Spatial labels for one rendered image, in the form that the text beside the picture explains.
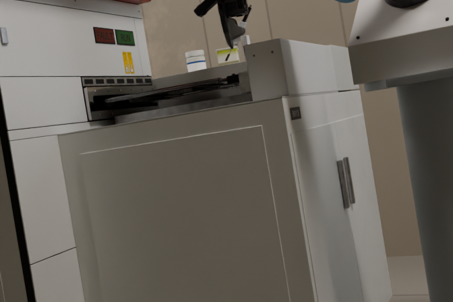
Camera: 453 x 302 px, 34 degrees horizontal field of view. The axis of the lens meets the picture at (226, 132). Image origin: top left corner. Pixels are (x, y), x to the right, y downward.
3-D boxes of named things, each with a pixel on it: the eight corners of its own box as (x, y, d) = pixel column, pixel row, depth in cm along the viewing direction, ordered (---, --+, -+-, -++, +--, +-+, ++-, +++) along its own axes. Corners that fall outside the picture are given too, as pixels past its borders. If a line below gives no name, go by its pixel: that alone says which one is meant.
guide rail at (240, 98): (115, 126, 221) (114, 116, 221) (118, 126, 223) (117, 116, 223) (275, 99, 203) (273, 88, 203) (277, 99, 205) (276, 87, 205)
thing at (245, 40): (233, 63, 244) (226, 23, 244) (237, 63, 248) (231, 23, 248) (251, 60, 242) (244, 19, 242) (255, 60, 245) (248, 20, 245)
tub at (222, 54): (218, 69, 257) (215, 49, 257) (220, 70, 265) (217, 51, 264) (240, 65, 257) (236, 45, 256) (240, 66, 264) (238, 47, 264)
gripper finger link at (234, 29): (245, 45, 224) (240, 15, 224) (226, 48, 226) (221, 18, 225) (247, 46, 227) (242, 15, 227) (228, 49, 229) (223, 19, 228)
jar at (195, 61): (186, 77, 277) (181, 52, 277) (193, 77, 284) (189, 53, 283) (203, 75, 274) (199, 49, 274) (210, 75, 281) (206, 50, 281)
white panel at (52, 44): (1, 142, 179) (-27, -23, 178) (152, 122, 255) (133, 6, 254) (11, 140, 178) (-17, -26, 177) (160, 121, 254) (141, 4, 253)
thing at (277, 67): (252, 101, 183) (243, 45, 183) (309, 96, 234) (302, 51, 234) (288, 95, 179) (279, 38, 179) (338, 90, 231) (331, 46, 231)
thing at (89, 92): (87, 121, 212) (81, 87, 212) (156, 113, 253) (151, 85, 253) (92, 120, 211) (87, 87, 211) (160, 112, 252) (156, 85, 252)
